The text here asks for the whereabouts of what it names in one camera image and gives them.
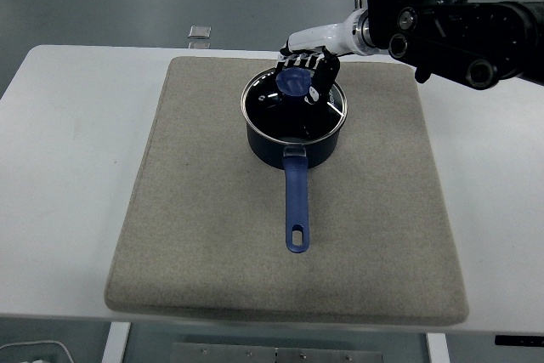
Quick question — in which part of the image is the black flat bar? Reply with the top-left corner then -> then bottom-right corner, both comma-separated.
494,334 -> 544,347

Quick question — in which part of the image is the dark pot with blue handle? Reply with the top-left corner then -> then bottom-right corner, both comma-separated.
242,99 -> 349,256

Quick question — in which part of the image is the beige fabric mat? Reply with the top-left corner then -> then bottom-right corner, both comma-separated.
104,55 -> 471,325

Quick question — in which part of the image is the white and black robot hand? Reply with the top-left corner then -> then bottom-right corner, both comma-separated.
275,10 -> 363,105

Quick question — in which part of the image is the white rounded container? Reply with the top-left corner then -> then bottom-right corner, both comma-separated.
0,339 -> 73,363

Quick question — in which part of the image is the glass lid with blue knob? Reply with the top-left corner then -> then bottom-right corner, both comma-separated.
241,65 -> 349,144

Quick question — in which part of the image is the grey metal plate with screws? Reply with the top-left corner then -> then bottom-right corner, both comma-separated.
171,341 -> 386,363

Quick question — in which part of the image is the white table leg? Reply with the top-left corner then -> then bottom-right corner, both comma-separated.
101,320 -> 132,363
426,332 -> 451,363

